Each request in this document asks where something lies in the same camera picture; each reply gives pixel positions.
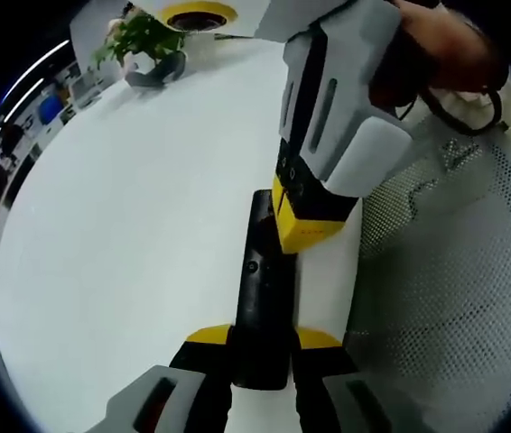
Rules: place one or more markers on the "white mesh chair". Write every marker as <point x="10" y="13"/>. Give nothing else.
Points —
<point x="463" y="270"/>

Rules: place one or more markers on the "blue barrel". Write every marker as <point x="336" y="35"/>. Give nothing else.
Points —
<point x="51" y="109"/>

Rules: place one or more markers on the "dark curved object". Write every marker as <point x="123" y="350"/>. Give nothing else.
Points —
<point x="160" y="72"/>

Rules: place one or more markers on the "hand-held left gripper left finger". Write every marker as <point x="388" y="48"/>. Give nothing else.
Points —
<point x="156" y="401"/>

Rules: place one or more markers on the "person's right hand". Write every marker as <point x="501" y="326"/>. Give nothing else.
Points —
<point x="454" y="49"/>

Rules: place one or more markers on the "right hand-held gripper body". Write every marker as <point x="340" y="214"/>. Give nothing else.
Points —
<point x="282" y="18"/>

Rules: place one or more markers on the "black remote control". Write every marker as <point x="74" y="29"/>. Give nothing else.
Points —
<point x="262" y="306"/>

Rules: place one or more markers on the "green leafy plant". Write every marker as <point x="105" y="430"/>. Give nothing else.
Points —
<point x="142" y="36"/>

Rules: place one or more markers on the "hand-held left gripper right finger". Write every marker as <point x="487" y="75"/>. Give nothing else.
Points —
<point x="327" y="392"/>

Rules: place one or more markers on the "ceiling light strip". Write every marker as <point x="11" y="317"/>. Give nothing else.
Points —
<point x="34" y="72"/>
<point x="27" y="89"/>

